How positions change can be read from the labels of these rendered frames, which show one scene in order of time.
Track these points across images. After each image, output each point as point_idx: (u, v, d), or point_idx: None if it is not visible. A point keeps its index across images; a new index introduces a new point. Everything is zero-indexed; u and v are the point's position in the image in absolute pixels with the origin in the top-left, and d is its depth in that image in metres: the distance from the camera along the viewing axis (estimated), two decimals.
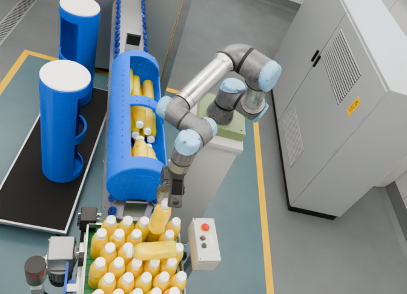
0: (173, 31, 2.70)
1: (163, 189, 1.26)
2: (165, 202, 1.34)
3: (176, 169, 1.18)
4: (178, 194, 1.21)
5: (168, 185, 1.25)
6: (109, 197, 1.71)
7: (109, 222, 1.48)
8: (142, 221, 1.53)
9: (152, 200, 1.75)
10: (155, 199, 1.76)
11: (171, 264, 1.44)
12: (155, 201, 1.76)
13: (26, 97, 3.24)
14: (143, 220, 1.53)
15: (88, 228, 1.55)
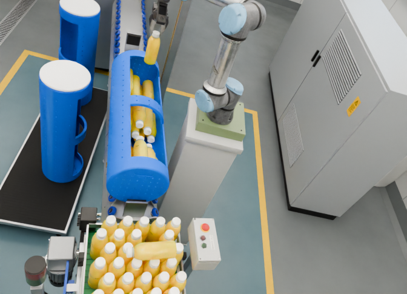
0: (173, 31, 2.70)
1: (154, 16, 1.84)
2: (155, 32, 1.92)
3: None
4: (163, 14, 1.79)
5: (156, 12, 1.83)
6: (109, 197, 1.71)
7: (109, 222, 1.48)
8: (142, 221, 1.53)
9: (152, 200, 1.75)
10: (155, 199, 1.76)
11: (171, 264, 1.44)
12: (155, 201, 1.76)
13: (26, 97, 3.24)
14: (143, 220, 1.53)
15: (88, 228, 1.55)
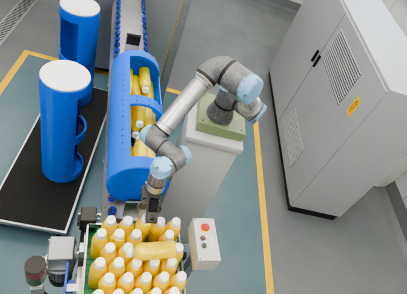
0: (173, 31, 2.70)
1: (142, 206, 1.44)
2: (145, 91, 2.09)
3: (152, 190, 1.35)
4: (154, 211, 1.39)
5: (146, 203, 1.43)
6: (109, 197, 1.71)
7: (109, 222, 1.48)
8: (143, 218, 1.51)
9: None
10: None
11: (171, 264, 1.44)
12: None
13: (26, 97, 3.24)
14: (144, 217, 1.52)
15: (88, 228, 1.55)
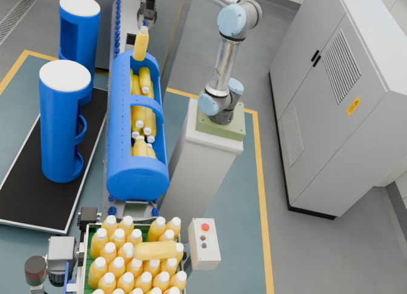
0: (173, 31, 2.70)
1: (142, 10, 1.77)
2: (145, 91, 2.09)
3: None
4: (151, 10, 1.72)
5: (144, 6, 1.76)
6: (109, 197, 1.71)
7: (109, 222, 1.48)
8: (142, 28, 1.85)
9: (152, 200, 1.75)
10: (155, 199, 1.76)
11: (171, 264, 1.44)
12: (155, 201, 1.76)
13: (26, 97, 3.24)
14: (143, 28, 1.85)
15: (88, 228, 1.55)
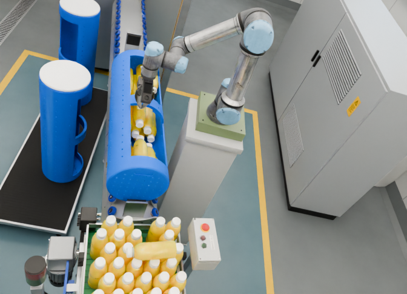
0: (173, 31, 2.70)
1: (138, 92, 1.69)
2: (153, 91, 2.10)
3: (146, 72, 1.61)
4: (148, 93, 1.65)
5: (141, 88, 1.68)
6: (109, 197, 1.71)
7: (109, 222, 1.48)
8: None
9: (152, 199, 1.75)
10: (155, 199, 1.76)
11: (171, 264, 1.44)
12: (155, 200, 1.76)
13: (26, 97, 3.24)
14: None
15: (88, 228, 1.55)
